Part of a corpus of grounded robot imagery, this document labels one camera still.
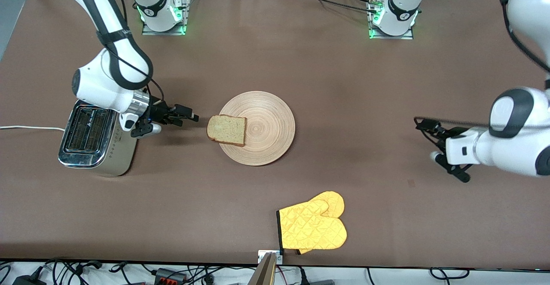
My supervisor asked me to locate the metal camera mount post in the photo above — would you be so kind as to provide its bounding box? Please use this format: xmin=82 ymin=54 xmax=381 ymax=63
xmin=247 ymin=252 xmax=278 ymax=285

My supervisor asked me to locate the chrome and beige toaster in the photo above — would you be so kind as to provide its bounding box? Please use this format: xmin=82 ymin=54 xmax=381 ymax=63
xmin=58 ymin=99 xmax=141 ymax=177

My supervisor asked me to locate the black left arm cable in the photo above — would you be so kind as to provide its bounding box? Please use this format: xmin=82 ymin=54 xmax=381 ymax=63
xmin=415 ymin=0 xmax=550 ymax=129

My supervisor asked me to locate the red and black connector box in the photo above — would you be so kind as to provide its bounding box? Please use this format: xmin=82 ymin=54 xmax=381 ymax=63
xmin=153 ymin=268 xmax=188 ymax=284

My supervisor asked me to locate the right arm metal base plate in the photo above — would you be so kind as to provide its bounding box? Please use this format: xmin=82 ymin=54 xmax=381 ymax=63
xmin=142 ymin=0 xmax=190 ymax=36

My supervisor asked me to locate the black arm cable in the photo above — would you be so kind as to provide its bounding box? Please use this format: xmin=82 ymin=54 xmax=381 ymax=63
xmin=103 ymin=0 xmax=166 ymax=105
xmin=415 ymin=0 xmax=550 ymax=129

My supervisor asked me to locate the yellow quilted oven mitt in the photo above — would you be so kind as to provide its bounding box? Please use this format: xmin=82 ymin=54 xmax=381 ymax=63
xmin=276 ymin=191 xmax=348 ymax=255

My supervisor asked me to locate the black power adapter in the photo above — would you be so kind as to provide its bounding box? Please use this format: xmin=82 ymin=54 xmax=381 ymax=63
xmin=12 ymin=275 xmax=47 ymax=285

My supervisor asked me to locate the round wooden plate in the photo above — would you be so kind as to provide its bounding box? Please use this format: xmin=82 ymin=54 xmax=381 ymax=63
xmin=218 ymin=91 xmax=296 ymax=166

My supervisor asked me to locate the white toaster power cord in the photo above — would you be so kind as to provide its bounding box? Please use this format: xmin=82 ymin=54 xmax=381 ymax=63
xmin=0 ymin=125 xmax=66 ymax=132

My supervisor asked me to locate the small white metal bracket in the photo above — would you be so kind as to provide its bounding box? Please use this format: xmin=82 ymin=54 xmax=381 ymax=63
xmin=258 ymin=250 xmax=283 ymax=265

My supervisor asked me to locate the slice of brown bread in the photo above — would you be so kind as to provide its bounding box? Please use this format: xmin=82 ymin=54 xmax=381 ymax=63
xmin=206 ymin=114 xmax=248 ymax=147

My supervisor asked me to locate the black cable on table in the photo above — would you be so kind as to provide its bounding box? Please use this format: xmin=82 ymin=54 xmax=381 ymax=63
xmin=275 ymin=0 xmax=379 ymax=14

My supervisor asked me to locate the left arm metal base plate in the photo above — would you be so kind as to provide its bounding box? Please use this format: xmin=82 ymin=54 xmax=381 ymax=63
xmin=368 ymin=0 xmax=415 ymax=40

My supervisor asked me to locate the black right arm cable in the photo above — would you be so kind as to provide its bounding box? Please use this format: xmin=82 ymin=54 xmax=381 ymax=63
xmin=103 ymin=0 xmax=166 ymax=105

